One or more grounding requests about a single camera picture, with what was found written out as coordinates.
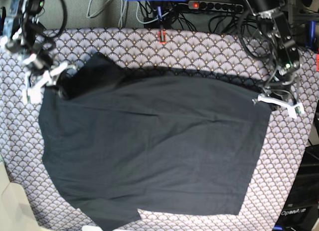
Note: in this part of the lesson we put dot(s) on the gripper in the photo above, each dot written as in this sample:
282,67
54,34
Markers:
279,86
41,65

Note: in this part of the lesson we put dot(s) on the black T-shirt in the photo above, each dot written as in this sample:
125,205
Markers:
163,143

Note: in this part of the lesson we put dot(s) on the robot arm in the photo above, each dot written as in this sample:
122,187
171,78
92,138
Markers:
283,51
24,36

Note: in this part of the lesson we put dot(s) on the orange clamp right edge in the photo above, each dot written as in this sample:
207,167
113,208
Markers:
317,62

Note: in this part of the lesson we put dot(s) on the patterned fan-print tablecloth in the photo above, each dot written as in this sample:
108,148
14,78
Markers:
185,52

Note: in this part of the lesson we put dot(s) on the blue clamp right edge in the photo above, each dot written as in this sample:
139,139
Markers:
311,34

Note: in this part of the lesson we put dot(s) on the orange and black clamp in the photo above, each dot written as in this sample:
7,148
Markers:
162,36

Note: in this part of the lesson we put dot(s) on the black power strip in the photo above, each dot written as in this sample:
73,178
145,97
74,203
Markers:
215,6

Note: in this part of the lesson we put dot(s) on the black OpenArm box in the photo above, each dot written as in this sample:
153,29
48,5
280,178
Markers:
301,210

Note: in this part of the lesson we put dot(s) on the beige plastic bin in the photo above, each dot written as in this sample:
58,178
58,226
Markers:
15,210

